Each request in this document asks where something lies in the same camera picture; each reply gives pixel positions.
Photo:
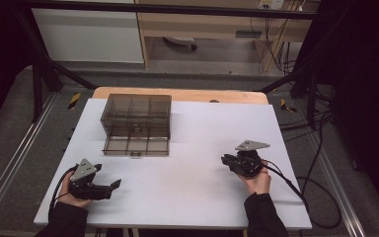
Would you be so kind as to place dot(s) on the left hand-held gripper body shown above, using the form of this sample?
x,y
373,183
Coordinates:
x,y
85,189

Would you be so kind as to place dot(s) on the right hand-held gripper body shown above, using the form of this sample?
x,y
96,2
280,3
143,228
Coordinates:
x,y
251,163

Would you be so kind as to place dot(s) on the smoky transparent drawer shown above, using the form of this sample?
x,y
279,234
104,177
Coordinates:
x,y
135,144

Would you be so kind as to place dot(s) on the smoky transparent jewelry box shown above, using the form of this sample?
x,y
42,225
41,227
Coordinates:
x,y
135,108

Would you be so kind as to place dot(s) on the person's left hand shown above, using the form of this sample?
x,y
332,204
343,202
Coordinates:
x,y
65,196

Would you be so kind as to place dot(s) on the person's right hand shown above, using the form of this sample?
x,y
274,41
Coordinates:
x,y
260,184

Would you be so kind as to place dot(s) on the wooden table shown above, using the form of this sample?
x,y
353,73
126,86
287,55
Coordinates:
x,y
190,94

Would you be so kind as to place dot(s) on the black metal stand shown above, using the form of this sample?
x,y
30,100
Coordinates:
x,y
37,85
311,95

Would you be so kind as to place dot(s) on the chair base with caster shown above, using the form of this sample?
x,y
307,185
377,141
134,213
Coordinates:
x,y
181,40

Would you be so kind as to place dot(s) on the white cabinet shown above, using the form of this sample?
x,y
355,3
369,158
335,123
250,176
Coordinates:
x,y
89,36

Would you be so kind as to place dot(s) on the light wooden desk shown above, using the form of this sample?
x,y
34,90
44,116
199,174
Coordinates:
x,y
210,28

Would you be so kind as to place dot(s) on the black curtain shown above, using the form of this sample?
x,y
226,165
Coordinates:
x,y
365,82
0,59

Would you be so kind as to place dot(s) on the white power strip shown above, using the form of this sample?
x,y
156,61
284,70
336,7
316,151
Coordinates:
x,y
271,4

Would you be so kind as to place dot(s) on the aluminium rail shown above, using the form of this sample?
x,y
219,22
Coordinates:
x,y
16,154
339,194

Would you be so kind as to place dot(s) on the black metal frame bar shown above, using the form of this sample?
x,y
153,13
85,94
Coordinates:
x,y
177,9

